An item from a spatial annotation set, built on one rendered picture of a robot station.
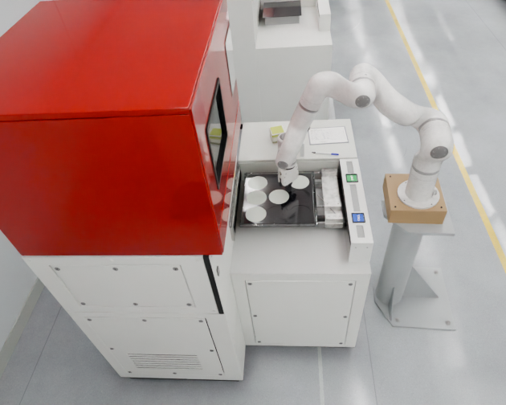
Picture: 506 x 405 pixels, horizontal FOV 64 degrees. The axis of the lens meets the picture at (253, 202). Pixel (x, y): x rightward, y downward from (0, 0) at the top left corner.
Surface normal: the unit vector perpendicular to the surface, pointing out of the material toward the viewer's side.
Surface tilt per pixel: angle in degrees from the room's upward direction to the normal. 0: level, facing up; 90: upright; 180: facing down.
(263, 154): 0
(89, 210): 90
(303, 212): 0
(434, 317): 0
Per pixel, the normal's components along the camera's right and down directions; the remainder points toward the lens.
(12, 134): -0.06, 0.72
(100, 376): -0.08, -0.69
